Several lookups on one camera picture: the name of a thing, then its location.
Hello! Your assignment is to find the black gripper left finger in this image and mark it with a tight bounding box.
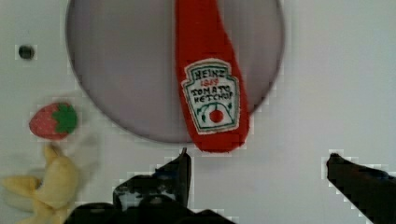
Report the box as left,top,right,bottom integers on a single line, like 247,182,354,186
113,147,191,211

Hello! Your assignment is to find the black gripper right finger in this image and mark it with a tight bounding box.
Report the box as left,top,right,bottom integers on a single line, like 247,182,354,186
326,153,396,224

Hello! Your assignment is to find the red plush ketchup bottle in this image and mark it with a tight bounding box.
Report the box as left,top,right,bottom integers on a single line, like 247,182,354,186
175,0,249,153

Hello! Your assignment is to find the yellow plush banana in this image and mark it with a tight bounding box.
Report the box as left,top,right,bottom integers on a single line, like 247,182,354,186
1,144,79,224

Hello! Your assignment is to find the red plush strawberry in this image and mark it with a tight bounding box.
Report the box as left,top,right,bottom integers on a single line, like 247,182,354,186
29,102,78,140

